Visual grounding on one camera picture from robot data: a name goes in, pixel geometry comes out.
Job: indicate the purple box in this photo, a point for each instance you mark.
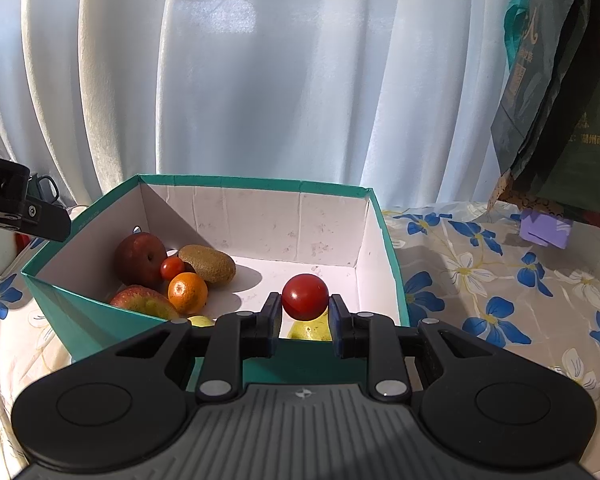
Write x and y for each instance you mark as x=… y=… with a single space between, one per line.
x=546 y=229

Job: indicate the brown kiwi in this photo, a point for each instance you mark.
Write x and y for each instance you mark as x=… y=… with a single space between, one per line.
x=207 y=262

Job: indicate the orange mandarin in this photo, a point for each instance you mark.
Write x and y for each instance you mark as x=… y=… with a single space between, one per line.
x=186 y=292

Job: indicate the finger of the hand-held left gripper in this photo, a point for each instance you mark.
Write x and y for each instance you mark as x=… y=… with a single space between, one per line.
x=47 y=222

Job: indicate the small red object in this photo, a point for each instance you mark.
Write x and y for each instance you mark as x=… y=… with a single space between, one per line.
x=21 y=245

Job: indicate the white curtain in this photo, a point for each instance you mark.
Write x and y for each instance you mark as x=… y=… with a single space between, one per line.
x=230 y=85

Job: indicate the grey-green paper bag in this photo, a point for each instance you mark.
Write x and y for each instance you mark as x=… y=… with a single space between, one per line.
x=530 y=100

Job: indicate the floral tablecloth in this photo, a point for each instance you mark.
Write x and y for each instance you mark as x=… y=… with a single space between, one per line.
x=480 y=280

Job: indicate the red cherry tomato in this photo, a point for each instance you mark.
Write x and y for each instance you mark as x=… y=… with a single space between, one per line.
x=172 y=268
x=305 y=296

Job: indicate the yellow pear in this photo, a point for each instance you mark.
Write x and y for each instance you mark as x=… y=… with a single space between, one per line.
x=307 y=331

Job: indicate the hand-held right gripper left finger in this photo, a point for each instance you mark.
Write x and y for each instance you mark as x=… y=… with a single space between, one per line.
x=272 y=325

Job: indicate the dark green gift bag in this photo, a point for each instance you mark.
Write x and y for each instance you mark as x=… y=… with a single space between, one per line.
x=590 y=150

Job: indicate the green-red apple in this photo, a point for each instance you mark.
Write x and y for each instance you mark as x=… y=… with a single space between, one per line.
x=140 y=302

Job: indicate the yellow lemon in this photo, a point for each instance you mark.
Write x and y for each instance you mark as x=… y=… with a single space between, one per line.
x=200 y=321

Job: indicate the dark green mug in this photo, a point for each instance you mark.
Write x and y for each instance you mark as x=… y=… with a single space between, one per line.
x=42 y=190

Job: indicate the red apple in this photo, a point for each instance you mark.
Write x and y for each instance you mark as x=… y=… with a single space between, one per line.
x=137 y=257

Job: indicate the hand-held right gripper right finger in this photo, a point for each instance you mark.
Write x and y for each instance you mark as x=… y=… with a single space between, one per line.
x=336 y=325

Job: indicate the teal cardboard box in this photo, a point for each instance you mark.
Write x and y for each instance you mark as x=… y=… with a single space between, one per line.
x=280 y=230

